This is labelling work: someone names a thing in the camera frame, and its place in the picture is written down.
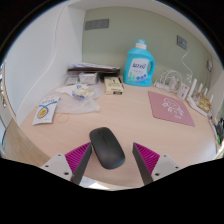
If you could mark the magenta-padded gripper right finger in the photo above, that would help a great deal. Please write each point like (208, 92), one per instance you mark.
(148, 158)

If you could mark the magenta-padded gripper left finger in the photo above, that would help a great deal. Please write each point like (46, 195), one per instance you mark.
(77, 156)

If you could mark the black computer mouse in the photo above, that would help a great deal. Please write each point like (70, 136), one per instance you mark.
(106, 148)

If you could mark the pink printed mouse pad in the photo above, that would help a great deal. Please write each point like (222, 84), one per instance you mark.
(170, 108)

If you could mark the tan rubber band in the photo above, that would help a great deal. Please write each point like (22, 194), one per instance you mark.
(56, 118)

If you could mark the clear plastic bag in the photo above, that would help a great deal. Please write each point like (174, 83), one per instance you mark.
(78, 105)

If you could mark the white blue yellow sachet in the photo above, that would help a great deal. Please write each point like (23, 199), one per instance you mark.
(45, 110)

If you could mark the white printed plastic packet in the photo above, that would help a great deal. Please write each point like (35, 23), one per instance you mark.
(82, 92)

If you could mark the white power strip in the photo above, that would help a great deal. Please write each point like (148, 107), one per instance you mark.
(161, 86)

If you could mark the white cup with red label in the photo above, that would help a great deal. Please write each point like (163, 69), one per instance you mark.
(182, 92)

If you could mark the silver foil packet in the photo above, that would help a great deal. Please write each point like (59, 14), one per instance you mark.
(88, 78)
(71, 80)

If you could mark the white charger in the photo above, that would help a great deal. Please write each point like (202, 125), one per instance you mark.
(173, 84)

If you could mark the golden snack packet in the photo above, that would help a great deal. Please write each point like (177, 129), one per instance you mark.
(204, 102)

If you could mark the yellow cardboard box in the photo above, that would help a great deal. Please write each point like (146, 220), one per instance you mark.
(113, 86)

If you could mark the black pen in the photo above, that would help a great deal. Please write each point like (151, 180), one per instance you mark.
(122, 83)

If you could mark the stack of dark books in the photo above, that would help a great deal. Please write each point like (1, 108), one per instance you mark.
(93, 69)

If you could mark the blue detergent bottle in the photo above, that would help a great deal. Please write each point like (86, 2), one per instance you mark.
(138, 68)

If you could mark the white wall plug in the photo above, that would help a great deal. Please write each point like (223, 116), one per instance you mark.
(210, 65)

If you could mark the grey wall socket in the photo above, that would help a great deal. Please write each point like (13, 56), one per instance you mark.
(182, 42)

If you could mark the grey wall plate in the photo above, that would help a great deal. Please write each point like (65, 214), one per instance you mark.
(96, 24)

